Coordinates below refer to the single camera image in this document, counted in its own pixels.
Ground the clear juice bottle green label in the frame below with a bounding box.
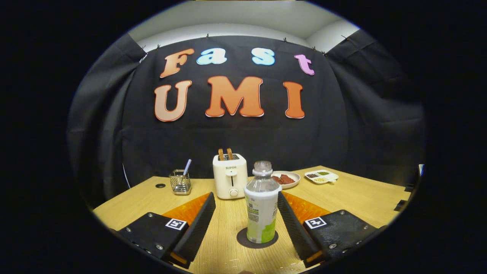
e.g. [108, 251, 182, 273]
[244, 161, 282, 244]

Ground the white toaster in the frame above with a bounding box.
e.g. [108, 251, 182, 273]
[212, 153, 248, 200]

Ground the wooden table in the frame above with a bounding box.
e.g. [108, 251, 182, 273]
[92, 166, 411, 274]

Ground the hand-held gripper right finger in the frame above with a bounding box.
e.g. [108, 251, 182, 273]
[277, 191, 381, 269]

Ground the white divided dish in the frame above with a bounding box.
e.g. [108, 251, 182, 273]
[304, 169, 339, 185]

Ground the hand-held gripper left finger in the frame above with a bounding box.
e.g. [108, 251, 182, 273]
[118, 191, 216, 269]

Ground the white round plate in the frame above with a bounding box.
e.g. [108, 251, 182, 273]
[271, 171, 301, 190]

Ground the dark brown round coaster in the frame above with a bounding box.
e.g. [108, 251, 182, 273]
[237, 227, 279, 249]

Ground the wire mesh utensil holder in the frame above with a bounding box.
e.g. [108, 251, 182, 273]
[169, 169, 192, 195]

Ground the black backdrop cloth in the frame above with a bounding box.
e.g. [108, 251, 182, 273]
[67, 29, 426, 210]

